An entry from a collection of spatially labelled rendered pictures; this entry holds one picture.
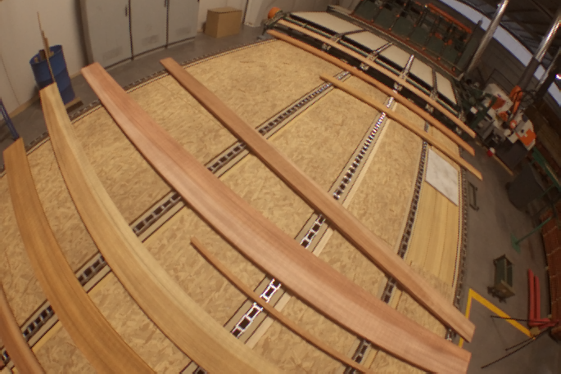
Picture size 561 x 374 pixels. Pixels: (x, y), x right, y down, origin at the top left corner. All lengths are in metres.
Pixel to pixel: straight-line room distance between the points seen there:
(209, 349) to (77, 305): 0.66
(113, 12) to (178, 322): 4.29
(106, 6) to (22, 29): 1.58
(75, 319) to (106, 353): 0.21
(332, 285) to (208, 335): 0.65
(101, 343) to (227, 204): 0.99
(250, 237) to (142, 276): 0.57
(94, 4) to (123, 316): 4.08
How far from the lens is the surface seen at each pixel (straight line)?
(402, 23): 8.58
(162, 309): 1.13
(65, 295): 1.35
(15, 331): 1.62
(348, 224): 1.41
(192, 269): 1.18
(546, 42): 8.41
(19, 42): 4.84
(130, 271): 1.20
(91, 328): 1.26
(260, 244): 1.19
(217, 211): 1.24
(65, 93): 4.16
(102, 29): 4.47
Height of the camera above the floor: 1.97
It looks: 47 degrees down
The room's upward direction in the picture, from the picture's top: 20 degrees clockwise
